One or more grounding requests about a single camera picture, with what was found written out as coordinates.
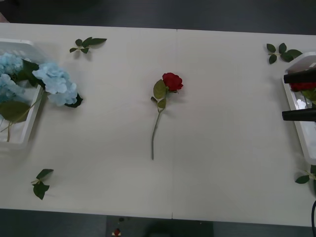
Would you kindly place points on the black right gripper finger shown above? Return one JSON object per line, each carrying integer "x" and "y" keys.
{"x": 301, "y": 77}
{"x": 301, "y": 116}

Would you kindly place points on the pale blue flower dark leaves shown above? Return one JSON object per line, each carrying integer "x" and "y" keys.
{"x": 56, "y": 81}

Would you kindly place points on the pale blue flower olive leaf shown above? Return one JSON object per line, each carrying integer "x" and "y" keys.
{"x": 10, "y": 89}

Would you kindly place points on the shallow white box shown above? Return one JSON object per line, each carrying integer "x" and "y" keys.
{"x": 22, "y": 133}
{"x": 306, "y": 138}

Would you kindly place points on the loose green leaf twig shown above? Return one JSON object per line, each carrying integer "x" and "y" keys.
{"x": 40, "y": 188}
{"x": 95, "y": 40}
{"x": 302, "y": 179}
{"x": 293, "y": 53}

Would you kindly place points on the dark robot torso base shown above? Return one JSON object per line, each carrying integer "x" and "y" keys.
{"x": 158, "y": 229}

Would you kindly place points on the pale blue flower with stem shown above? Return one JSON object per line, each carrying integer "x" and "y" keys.
{"x": 10, "y": 61}

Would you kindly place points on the person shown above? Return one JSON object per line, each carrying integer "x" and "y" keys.
{"x": 3, "y": 19}

